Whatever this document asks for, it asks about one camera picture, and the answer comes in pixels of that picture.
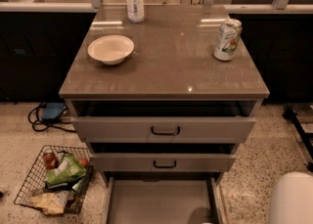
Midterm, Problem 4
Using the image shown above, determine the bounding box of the green chip bag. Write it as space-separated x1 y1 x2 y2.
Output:
45 154 87 186

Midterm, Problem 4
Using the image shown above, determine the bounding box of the black wire basket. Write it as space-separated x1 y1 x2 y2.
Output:
15 145 93 214

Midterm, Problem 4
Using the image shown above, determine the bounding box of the grey middle drawer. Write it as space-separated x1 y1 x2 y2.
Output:
90 143 236 172

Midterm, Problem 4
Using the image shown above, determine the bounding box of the red apple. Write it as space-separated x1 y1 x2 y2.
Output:
79 158 89 168

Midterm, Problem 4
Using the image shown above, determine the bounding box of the yellow snack bag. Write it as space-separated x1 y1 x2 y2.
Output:
30 191 69 215

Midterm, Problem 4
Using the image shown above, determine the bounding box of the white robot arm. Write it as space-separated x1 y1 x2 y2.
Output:
268 172 313 224

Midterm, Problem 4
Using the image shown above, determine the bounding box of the black metal stand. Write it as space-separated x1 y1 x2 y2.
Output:
283 103 313 172

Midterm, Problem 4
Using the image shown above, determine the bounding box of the black floor cable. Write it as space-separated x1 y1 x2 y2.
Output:
26 102 76 134

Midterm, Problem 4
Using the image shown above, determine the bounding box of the grey drawer cabinet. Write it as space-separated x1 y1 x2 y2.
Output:
58 4 271 224

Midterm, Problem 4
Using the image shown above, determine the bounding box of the white green soda can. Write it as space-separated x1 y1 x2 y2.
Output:
214 19 242 61

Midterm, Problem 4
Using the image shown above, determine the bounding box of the grey top drawer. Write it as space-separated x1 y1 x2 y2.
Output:
72 101 255 144

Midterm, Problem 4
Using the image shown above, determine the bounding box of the grey bottom drawer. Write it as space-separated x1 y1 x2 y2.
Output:
102 178 224 224

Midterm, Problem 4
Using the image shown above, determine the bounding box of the blue power box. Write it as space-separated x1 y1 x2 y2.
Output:
41 103 66 122

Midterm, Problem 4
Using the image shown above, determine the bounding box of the grey drawer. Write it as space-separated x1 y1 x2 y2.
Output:
72 101 255 144
90 143 236 172
102 178 224 224

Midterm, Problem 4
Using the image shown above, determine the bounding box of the white ceramic bowl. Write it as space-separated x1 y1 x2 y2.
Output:
87 35 134 66

